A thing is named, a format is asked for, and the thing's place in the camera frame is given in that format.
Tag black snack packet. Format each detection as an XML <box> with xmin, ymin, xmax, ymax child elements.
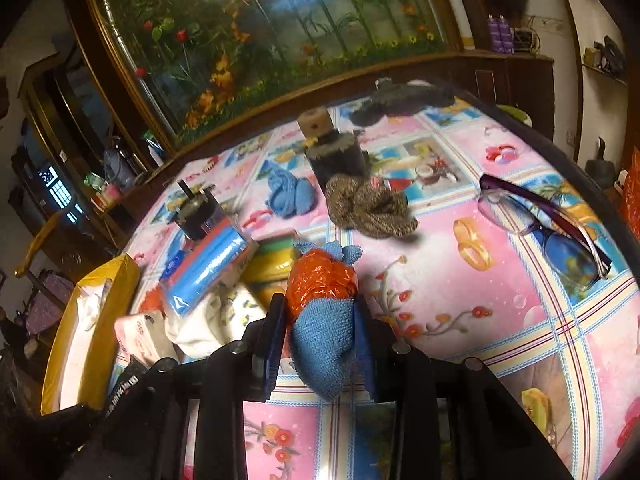
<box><xmin>102</xmin><ymin>357</ymin><xmax>151</xmax><ymax>421</ymax></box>

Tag dark knit cloth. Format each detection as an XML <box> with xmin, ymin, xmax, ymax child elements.
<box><xmin>347</xmin><ymin>77</ymin><xmax>458</xmax><ymax>128</ymax></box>

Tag yellow green sponge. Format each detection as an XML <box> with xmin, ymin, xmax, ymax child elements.
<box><xmin>240</xmin><ymin>237</ymin><xmax>301</xmax><ymax>301</ymax></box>

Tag carved wooden chair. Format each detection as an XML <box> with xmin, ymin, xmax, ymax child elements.
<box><xmin>14</xmin><ymin>210</ymin><xmax>66</xmax><ymax>278</ymax></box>

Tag purple floral tablecloth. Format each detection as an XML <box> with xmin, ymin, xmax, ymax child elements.
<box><xmin>25</xmin><ymin>270</ymin><xmax>73</xmax><ymax>336</ymax></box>

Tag pale tissue pack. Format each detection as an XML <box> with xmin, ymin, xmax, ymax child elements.
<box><xmin>114</xmin><ymin>310</ymin><xmax>173</xmax><ymax>368</ymax></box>

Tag green bowl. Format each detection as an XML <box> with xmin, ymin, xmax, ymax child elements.
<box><xmin>495</xmin><ymin>104</ymin><xmax>533</xmax><ymax>128</ymax></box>

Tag glass panel with artificial flowers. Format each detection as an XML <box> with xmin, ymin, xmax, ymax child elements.
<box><xmin>82</xmin><ymin>0</ymin><xmax>466</xmax><ymax>143</ymax></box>

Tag black motor with wooden block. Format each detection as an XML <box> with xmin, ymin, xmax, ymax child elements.
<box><xmin>295</xmin><ymin>107</ymin><xmax>371</xmax><ymax>186</ymax></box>

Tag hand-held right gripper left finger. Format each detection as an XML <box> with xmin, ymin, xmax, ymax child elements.
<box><xmin>85</xmin><ymin>292</ymin><xmax>291</xmax><ymax>480</ymax></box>

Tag white printed cloth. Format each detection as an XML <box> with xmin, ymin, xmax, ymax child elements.
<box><xmin>165</xmin><ymin>282</ymin><xmax>268</xmax><ymax>361</ymax></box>

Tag black motor with shaft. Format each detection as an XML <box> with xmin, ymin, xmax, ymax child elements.
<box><xmin>172</xmin><ymin>177</ymin><xmax>226</xmax><ymax>241</ymax></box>

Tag purple eyeglasses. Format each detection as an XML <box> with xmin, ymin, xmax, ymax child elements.
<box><xmin>477</xmin><ymin>172</ymin><xmax>613</xmax><ymax>293</ymax></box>

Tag yellow taped cardboard box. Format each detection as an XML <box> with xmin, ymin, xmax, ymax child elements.
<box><xmin>40</xmin><ymin>252</ymin><xmax>143</xmax><ymax>416</ymax></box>

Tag light blue towel cloth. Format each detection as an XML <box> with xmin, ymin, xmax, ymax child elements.
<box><xmin>265</xmin><ymin>160</ymin><xmax>316</xmax><ymax>221</ymax></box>

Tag zip bag of blue orange rolls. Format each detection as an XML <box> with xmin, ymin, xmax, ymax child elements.
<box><xmin>160</xmin><ymin>222</ymin><xmax>261</xmax><ymax>318</ymax></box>

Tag orange plastic bag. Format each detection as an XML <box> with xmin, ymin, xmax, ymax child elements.
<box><xmin>286</xmin><ymin>255</ymin><xmax>358</xmax><ymax>326</ymax></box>

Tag white bottle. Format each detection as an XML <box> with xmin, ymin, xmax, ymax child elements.
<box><xmin>142</xmin><ymin>132</ymin><xmax>166</xmax><ymax>168</ymax></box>

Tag blue thermos jug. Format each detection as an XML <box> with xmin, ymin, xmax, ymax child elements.
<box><xmin>102</xmin><ymin>135</ymin><xmax>136</xmax><ymax>191</ymax></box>

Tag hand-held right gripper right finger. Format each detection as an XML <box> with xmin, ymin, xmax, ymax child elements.
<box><xmin>350</xmin><ymin>305</ymin><xmax>573</xmax><ymax>480</ymax></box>

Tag brown knit cloth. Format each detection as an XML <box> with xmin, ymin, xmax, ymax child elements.
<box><xmin>325</xmin><ymin>172</ymin><xmax>420</xmax><ymax>239</ymax></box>

